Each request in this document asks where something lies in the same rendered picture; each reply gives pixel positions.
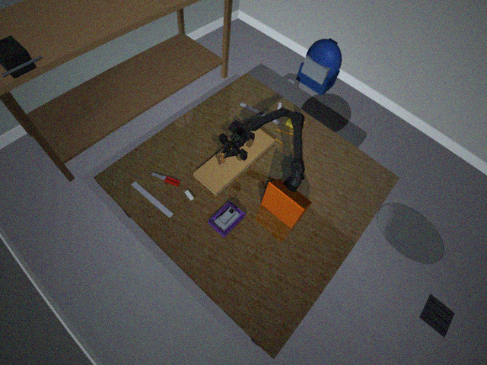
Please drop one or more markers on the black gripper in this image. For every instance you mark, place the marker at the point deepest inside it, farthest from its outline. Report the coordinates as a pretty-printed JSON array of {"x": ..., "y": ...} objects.
[{"x": 235, "y": 147}]

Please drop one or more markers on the purple rectangular tray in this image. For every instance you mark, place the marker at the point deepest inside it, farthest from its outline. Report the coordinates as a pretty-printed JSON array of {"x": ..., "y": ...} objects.
[{"x": 211, "y": 222}]

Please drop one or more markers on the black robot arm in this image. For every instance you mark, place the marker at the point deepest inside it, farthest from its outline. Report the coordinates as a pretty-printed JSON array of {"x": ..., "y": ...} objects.
[{"x": 297, "y": 120}]

